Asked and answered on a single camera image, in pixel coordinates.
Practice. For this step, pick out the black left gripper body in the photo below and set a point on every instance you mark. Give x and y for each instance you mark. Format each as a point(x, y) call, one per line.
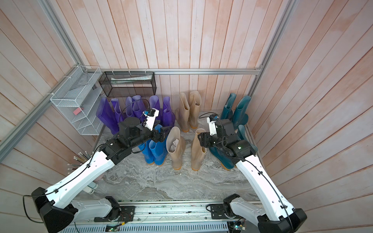
point(153, 135)

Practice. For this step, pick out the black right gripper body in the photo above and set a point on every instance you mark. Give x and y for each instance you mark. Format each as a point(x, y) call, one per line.
point(210, 141)

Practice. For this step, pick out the blue rain boot front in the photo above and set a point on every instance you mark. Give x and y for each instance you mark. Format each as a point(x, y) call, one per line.
point(158, 152)

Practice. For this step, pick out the blue rain boot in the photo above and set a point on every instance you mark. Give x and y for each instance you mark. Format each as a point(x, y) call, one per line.
point(158, 152)
point(145, 153)

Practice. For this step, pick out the teal rain boot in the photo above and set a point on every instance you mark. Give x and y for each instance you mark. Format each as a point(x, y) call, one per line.
point(241, 134)
point(240, 117)
point(227, 112)
point(225, 162)

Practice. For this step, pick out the purple rain boot back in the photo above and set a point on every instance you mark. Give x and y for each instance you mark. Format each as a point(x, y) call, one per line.
point(168, 118)

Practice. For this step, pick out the beige rain boot small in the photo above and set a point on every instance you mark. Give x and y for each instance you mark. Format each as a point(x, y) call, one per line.
point(175, 145)

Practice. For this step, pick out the beige rain boot large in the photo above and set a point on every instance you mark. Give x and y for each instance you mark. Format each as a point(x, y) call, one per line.
point(182, 113)

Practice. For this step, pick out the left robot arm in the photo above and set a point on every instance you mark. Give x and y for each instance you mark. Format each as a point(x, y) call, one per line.
point(57, 206)

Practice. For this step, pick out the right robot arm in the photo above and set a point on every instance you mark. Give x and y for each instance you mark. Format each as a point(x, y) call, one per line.
point(277, 215)

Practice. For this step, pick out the paper sheet in basket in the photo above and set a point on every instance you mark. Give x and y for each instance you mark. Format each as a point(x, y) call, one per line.
point(147, 79)

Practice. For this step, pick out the pink eraser block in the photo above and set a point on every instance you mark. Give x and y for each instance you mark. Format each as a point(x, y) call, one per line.
point(77, 111)

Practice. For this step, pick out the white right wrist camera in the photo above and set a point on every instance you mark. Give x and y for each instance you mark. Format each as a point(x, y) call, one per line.
point(212, 119)

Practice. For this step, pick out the black mesh wall basket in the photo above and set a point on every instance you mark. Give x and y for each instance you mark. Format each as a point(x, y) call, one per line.
point(126, 90)

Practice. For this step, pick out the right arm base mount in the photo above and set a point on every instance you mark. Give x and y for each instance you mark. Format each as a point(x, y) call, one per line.
point(221, 209)

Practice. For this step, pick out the white wire wall shelf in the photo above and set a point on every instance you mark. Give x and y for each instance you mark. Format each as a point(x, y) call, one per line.
point(80, 88)

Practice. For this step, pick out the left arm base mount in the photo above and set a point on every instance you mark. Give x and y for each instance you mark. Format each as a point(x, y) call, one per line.
point(125, 214)

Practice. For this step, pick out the aluminium frame rails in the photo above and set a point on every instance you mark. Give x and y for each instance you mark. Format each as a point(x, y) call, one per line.
point(209, 46)

